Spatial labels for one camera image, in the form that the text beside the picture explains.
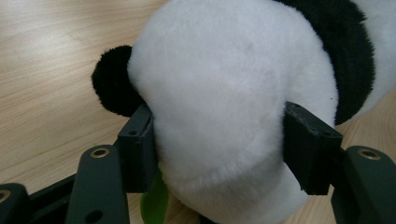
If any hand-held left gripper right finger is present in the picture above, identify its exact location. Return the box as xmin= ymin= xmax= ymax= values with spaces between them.
xmin=281 ymin=101 xmax=344 ymax=196

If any panda plush toy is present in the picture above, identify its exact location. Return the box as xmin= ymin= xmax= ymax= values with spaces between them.
xmin=91 ymin=0 xmax=396 ymax=224

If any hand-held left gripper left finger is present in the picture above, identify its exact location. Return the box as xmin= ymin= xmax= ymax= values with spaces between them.
xmin=117 ymin=104 xmax=159 ymax=194

